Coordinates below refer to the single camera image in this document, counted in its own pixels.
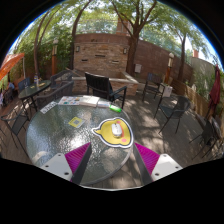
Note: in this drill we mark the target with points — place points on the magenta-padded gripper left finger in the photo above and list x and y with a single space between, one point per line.
78 160

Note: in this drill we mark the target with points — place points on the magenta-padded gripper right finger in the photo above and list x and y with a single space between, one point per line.
149 161

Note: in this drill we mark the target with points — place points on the white computer mouse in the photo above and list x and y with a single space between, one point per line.
116 130

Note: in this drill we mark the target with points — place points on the yellow duck mouse pad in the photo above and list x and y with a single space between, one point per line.
106 133

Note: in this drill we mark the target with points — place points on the yellow square card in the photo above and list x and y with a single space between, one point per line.
76 122

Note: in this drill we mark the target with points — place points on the colourful printed leaflet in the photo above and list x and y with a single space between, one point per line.
69 100

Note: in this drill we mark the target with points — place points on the patterned grey strip card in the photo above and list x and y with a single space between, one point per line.
48 107

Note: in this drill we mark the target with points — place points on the small white box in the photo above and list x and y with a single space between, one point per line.
104 104

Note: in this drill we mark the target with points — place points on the black mesh chair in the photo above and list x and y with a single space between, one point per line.
178 106

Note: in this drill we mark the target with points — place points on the small green box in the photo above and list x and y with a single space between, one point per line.
115 108

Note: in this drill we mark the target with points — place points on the black metal chair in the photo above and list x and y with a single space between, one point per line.
208 133
153 80
16 125

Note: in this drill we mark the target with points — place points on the dark wicker chair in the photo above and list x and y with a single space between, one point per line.
56 93
63 76

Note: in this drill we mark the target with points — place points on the white bag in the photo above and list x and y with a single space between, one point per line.
167 91

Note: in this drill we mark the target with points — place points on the wooden slat fence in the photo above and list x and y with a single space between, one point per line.
193 98

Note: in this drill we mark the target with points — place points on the black slatted chair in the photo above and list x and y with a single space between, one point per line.
98 83

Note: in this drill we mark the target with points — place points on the brick raised basin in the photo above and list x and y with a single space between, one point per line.
130 83

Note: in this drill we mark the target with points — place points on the blue chair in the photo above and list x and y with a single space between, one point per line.
24 83

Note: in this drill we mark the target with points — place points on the large tree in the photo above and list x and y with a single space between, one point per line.
131 50

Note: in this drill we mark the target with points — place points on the orange umbrella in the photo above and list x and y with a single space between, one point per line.
11 63

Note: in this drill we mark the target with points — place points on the wooden lamp post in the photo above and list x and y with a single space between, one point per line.
169 70
54 60

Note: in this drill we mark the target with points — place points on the grey wall utility box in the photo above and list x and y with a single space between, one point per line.
138 68

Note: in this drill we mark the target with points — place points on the wall lamp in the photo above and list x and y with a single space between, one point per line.
125 51
77 48

